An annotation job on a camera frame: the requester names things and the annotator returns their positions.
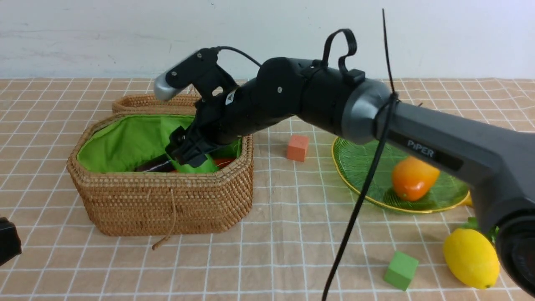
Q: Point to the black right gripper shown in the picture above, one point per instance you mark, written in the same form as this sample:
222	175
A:
219	120

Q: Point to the purple eggplant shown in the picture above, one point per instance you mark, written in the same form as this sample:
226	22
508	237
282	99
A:
159	164

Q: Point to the orange carrot with leaves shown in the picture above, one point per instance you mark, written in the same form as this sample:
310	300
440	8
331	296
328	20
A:
223	162

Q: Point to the orange mango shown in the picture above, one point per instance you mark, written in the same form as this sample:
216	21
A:
412	179

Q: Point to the yellow lemon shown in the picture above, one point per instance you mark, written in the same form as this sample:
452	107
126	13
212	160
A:
471	258

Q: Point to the green chayote gourd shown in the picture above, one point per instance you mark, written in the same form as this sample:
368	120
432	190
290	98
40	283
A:
186	145

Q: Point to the yellow banana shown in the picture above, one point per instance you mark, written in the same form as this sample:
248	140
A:
467	201

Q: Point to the white radish with leaves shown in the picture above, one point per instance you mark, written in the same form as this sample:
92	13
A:
473	224

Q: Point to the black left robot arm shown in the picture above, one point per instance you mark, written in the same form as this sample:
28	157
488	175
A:
10	243

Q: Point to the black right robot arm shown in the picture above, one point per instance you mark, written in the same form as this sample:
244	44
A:
496	163

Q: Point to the woven wicker basket lid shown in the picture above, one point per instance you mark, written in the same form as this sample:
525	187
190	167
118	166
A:
182	104

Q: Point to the woven wicker basket green lining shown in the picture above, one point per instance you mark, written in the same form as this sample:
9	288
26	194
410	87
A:
121	202

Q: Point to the orange foam cube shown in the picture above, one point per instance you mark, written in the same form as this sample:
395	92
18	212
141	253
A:
297	147

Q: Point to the beige checkered tablecloth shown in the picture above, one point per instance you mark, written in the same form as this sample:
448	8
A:
285	246

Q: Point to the green glass leaf plate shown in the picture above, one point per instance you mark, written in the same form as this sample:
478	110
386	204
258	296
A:
352	164

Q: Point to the green foam cube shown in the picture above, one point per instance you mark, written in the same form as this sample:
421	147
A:
401	270

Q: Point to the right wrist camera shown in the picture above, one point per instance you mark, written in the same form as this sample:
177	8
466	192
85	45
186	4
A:
199	70

